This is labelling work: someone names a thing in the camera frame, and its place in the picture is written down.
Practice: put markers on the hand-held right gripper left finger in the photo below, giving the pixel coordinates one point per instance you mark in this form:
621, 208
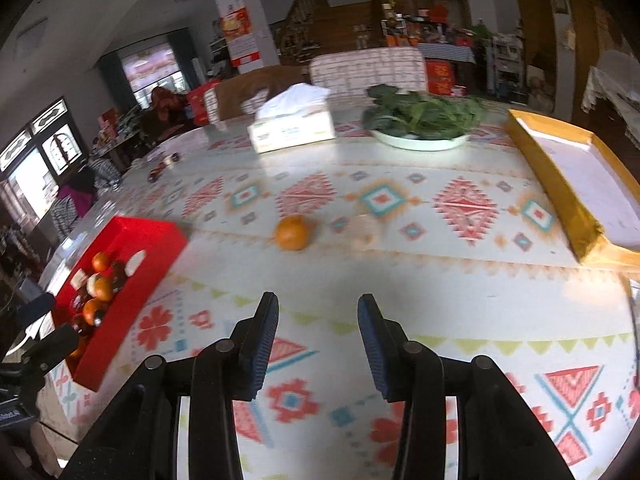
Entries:
265, 350

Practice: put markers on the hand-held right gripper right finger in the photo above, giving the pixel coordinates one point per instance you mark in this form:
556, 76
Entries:
372, 355

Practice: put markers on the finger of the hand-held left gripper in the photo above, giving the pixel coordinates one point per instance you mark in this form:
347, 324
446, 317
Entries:
52, 344
35, 308

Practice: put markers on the red cardboard box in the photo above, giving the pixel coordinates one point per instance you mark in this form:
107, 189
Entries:
150, 240

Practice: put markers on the plaid garment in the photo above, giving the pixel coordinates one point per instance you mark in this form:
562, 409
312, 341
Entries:
62, 217

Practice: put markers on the pink jacket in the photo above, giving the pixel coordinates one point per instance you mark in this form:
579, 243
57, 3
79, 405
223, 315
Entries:
77, 195

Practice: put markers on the arched pane window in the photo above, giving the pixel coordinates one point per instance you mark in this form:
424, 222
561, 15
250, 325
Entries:
35, 160

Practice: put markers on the white round cake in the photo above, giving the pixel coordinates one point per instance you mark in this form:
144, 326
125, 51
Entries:
174, 158

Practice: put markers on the white plate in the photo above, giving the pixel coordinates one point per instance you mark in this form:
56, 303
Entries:
420, 141

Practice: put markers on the white tissue box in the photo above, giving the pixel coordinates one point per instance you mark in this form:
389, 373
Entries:
292, 127

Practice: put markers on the red cloth bundle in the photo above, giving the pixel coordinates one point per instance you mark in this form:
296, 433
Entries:
165, 105

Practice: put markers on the leafy green vegetables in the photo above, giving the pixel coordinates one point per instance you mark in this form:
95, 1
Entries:
425, 110

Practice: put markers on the white brick-patterned chair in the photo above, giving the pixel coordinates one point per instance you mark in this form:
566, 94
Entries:
210, 105
370, 67

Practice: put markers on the red gift box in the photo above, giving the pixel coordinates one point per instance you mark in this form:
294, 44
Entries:
202, 100

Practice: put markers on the yellow box lid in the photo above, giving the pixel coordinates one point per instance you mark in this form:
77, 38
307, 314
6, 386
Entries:
565, 180

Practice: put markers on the curtained window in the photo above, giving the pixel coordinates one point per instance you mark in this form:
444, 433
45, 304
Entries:
152, 72

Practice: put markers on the brown blanket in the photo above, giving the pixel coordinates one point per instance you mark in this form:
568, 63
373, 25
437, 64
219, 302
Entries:
280, 77

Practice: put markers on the shelf of goods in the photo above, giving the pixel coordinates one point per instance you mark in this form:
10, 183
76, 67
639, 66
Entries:
425, 30

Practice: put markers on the wooden door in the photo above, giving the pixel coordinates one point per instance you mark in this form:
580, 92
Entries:
535, 35

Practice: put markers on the red wall calendar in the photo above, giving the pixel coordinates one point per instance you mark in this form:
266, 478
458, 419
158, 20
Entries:
241, 35

